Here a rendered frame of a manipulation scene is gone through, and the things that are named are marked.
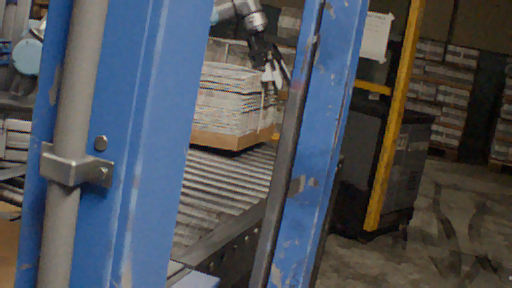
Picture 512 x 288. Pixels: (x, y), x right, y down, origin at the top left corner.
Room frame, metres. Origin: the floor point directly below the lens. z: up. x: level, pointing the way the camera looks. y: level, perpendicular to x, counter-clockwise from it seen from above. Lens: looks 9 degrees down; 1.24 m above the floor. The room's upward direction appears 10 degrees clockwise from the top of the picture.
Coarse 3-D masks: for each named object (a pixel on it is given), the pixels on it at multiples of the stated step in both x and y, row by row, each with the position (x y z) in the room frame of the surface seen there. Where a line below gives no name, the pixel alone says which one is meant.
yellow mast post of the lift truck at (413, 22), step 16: (416, 0) 3.89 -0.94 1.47; (416, 16) 3.88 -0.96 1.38; (416, 32) 3.91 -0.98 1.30; (400, 48) 3.94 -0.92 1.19; (400, 64) 3.91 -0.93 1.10; (400, 80) 3.89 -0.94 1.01; (400, 96) 3.88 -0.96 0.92; (400, 112) 3.91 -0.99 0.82; (384, 128) 3.94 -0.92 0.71; (384, 144) 3.90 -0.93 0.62; (384, 160) 3.89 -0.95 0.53; (384, 176) 3.89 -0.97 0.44; (384, 192) 3.93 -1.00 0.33; (368, 208) 3.91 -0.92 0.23; (368, 224) 3.89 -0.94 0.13
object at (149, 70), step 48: (144, 0) 0.39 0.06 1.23; (192, 0) 0.42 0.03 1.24; (48, 48) 0.41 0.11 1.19; (144, 48) 0.39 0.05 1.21; (192, 48) 0.43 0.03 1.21; (48, 96) 0.40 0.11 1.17; (96, 96) 0.39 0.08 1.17; (144, 96) 0.39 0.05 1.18; (192, 96) 0.44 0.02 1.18; (96, 144) 0.39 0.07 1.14; (144, 144) 0.39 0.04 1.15; (96, 192) 0.39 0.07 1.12; (144, 192) 0.40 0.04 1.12; (96, 240) 0.39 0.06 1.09; (144, 240) 0.41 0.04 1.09
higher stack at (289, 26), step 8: (288, 8) 3.82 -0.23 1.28; (296, 8) 3.78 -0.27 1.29; (280, 16) 3.84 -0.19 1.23; (288, 16) 3.81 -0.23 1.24; (296, 16) 3.77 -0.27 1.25; (280, 24) 3.83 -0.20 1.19; (288, 24) 3.80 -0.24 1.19; (296, 24) 3.77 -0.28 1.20; (280, 32) 3.83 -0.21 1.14; (288, 32) 3.79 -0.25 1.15; (296, 32) 3.76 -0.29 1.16; (288, 48) 3.78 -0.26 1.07
